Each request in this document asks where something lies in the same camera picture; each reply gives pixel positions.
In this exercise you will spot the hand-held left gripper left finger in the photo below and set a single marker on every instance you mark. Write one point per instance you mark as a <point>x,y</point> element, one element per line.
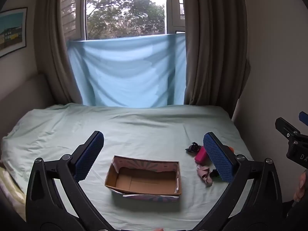
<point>88,157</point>

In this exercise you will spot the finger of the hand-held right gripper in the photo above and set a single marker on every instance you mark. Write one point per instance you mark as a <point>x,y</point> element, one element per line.
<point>286,127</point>
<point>303,119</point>

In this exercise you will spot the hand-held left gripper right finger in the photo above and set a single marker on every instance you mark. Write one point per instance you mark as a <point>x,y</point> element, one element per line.
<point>219,159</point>

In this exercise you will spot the black cloth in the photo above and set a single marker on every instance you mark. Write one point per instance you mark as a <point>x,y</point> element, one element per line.
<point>213,173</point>

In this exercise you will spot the orange fluffy pompom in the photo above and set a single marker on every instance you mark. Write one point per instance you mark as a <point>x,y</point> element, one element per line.
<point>231,149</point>

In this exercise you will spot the magenta pouch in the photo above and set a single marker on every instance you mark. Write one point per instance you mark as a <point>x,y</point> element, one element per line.
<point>201,155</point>

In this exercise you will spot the pink cloth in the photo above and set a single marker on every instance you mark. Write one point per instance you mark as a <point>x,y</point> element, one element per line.
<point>204,174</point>

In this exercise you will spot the printed cardboard box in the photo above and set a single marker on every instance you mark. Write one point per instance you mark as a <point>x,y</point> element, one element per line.
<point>144,181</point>

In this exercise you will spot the person's right hand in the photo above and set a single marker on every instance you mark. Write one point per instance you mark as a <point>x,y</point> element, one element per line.
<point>302,187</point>

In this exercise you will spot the black scrunchie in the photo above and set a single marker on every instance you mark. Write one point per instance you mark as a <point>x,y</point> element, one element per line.
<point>193,147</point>

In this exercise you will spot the yellow patterned blanket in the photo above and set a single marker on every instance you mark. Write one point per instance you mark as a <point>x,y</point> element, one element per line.
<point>7,185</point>

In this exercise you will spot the beige headboard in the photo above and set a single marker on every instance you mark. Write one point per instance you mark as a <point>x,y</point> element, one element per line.
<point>24,93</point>

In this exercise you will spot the light blue hanging cloth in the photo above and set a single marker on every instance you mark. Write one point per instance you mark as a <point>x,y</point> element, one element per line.
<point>125,72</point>

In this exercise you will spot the beige curtain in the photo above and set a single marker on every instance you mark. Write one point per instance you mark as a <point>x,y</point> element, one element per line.
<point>55,41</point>
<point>214,41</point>

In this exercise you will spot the window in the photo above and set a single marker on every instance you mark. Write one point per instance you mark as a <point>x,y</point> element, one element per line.
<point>125,7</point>

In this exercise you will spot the framed wall picture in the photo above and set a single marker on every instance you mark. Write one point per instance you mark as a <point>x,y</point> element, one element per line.
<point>12,32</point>

